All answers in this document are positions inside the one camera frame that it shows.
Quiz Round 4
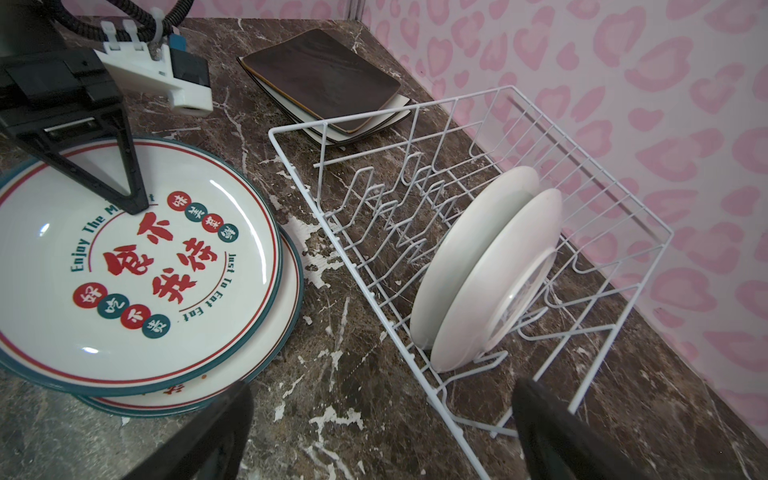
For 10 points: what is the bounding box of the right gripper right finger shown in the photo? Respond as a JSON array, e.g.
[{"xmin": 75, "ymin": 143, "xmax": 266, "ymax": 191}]
[{"xmin": 514, "ymin": 378, "xmax": 647, "ymax": 479}]

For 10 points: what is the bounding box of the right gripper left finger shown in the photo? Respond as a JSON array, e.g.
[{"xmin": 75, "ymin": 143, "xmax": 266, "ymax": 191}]
[{"xmin": 125, "ymin": 381, "xmax": 254, "ymax": 479}]

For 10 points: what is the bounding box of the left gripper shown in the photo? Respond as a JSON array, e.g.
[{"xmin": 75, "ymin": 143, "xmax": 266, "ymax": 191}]
[{"xmin": 1, "ymin": 48, "xmax": 149, "ymax": 214}]

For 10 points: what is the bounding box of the white round plate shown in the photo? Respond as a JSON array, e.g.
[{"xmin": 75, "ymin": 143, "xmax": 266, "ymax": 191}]
[
  {"xmin": 1, "ymin": 138, "xmax": 283, "ymax": 397},
  {"xmin": 76, "ymin": 228, "xmax": 304, "ymax": 418},
  {"xmin": 430, "ymin": 188, "xmax": 562, "ymax": 373},
  {"xmin": 410, "ymin": 166, "xmax": 540, "ymax": 350}
]

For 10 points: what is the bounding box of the black square plate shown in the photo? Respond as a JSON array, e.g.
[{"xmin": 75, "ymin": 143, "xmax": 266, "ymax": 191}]
[{"xmin": 243, "ymin": 29, "xmax": 401, "ymax": 133}]

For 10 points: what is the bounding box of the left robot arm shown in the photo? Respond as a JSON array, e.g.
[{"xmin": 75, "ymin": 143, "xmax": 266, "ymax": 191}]
[{"xmin": 1, "ymin": 1, "xmax": 149, "ymax": 214}]

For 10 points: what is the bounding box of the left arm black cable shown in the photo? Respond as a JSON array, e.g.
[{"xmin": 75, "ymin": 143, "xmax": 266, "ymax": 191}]
[{"xmin": 44, "ymin": 0, "xmax": 196, "ymax": 43}]

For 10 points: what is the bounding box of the white wire dish rack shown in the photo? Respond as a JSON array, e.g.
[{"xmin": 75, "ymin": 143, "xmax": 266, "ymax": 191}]
[{"xmin": 268, "ymin": 85, "xmax": 673, "ymax": 478}]

